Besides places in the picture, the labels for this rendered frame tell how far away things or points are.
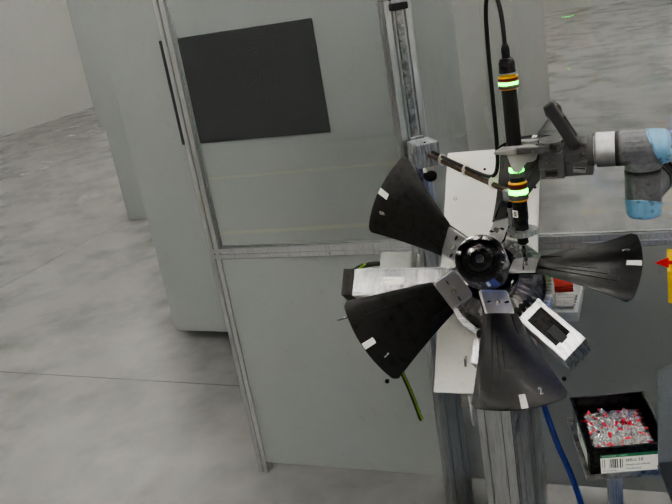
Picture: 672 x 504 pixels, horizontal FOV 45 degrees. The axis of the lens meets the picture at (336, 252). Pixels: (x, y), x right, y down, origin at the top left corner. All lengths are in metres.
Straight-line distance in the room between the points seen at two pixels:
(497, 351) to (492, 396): 0.11
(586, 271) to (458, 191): 0.55
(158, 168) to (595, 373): 2.70
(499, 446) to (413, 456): 0.93
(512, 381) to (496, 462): 0.52
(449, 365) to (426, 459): 1.07
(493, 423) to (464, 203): 0.61
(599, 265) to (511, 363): 0.30
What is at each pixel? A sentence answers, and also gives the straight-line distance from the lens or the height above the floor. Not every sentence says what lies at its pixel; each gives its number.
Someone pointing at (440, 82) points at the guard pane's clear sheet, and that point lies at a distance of 2.62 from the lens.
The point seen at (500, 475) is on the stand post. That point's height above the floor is 0.52.
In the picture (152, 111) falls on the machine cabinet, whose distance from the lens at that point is 4.52.
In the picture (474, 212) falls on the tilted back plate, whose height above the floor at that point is 1.22.
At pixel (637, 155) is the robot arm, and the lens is 1.82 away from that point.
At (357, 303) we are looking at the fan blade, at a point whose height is 1.14.
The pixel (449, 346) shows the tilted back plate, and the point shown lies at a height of 0.93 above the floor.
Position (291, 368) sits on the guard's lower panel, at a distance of 3.17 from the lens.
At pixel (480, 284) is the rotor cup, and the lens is 1.91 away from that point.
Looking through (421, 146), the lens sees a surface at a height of 1.38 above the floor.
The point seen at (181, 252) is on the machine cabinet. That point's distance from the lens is 4.70.
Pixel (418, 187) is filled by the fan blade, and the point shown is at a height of 1.36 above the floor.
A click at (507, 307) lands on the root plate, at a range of 1.95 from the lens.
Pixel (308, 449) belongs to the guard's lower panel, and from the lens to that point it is 3.35.
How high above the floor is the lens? 1.89
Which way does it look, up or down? 19 degrees down
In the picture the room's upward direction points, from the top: 10 degrees counter-clockwise
